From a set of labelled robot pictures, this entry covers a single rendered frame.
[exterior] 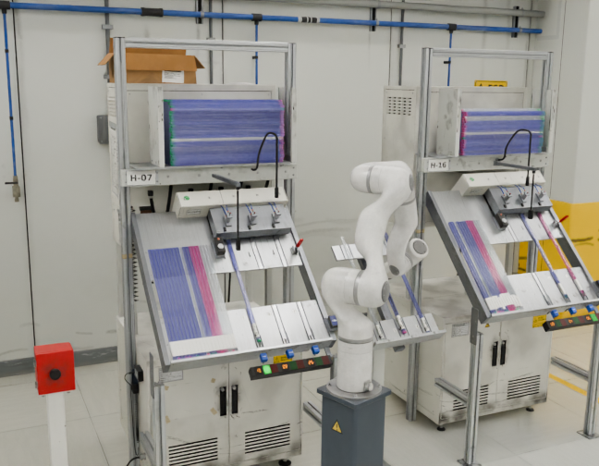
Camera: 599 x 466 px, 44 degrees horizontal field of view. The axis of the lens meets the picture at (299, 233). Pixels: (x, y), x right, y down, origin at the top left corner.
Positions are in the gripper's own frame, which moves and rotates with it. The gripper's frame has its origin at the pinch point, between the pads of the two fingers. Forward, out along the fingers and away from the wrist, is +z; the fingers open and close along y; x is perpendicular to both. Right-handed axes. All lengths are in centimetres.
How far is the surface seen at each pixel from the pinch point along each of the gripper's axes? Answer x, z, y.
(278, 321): 8.4, 10.6, 46.4
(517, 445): 76, 54, -80
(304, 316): 8.1, 10.4, 34.8
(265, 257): -22, 16, 42
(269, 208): -44, 15, 35
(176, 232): -39, 21, 77
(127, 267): -31, 35, 96
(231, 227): -36, 13, 55
